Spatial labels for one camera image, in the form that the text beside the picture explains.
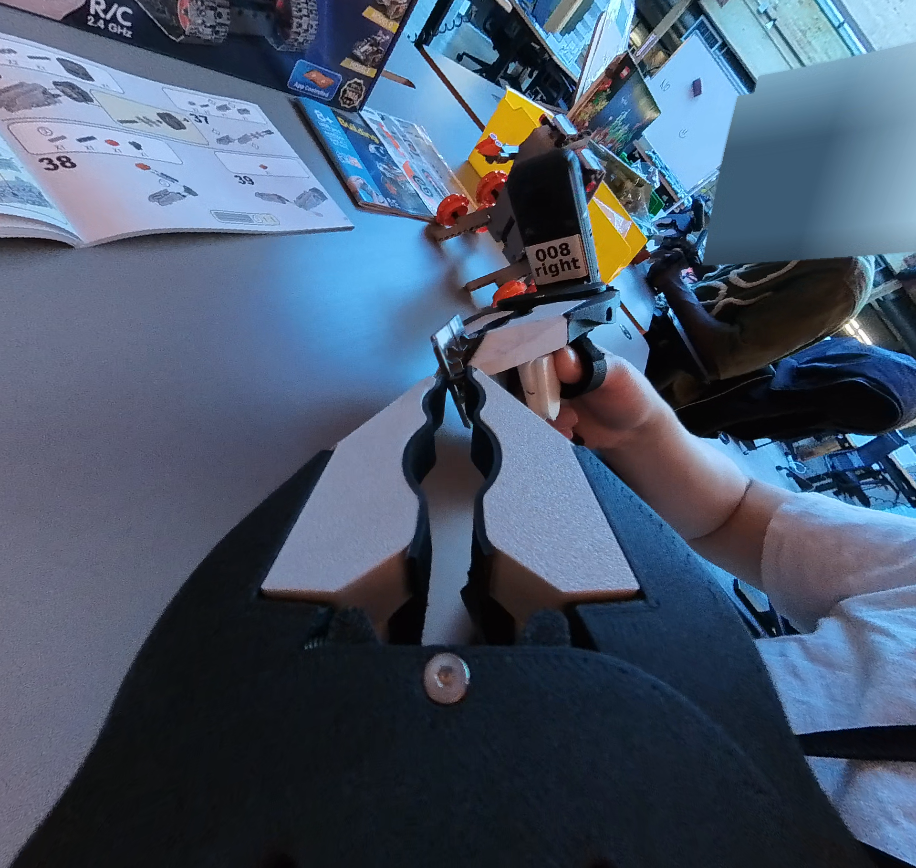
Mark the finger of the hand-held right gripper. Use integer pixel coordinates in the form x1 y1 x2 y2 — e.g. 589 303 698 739
465 317 571 376

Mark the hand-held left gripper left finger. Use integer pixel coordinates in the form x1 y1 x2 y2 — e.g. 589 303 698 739
261 374 439 643

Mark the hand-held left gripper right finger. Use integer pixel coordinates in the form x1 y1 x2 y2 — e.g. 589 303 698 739
464 369 640 634

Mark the grey track link chain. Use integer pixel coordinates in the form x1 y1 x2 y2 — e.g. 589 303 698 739
431 313 479 429

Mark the person's right forearm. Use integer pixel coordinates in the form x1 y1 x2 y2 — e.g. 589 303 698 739
608 396 780 548

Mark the grey desk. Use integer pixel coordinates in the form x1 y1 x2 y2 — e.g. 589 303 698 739
0 5 656 855

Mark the person's right hand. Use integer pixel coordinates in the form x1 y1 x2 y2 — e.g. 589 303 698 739
550 344 675 451

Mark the grey orange toy robot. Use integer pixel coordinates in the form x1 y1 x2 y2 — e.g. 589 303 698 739
433 113 609 312

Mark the yellow plastic bin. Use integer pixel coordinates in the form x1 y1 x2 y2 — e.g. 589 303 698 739
468 88 649 286

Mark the colourful toy set box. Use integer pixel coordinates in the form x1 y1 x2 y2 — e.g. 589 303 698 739
572 52 663 157

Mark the wood-edged neighbouring table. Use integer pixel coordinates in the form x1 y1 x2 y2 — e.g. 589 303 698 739
415 20 503 133

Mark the whiteboard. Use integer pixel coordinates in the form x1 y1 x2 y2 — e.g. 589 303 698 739
644 31 757 190

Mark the blue building booklet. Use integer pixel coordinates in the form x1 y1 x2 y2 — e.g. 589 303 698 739
295 95 459 222

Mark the robot kit box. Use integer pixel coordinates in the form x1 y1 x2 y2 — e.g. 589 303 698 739
0 0 441 112

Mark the open instruction booklet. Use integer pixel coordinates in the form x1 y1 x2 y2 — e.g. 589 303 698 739
0 32 355 250

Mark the black harness strap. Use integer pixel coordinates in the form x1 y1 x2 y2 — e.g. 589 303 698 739
798 725 916 763

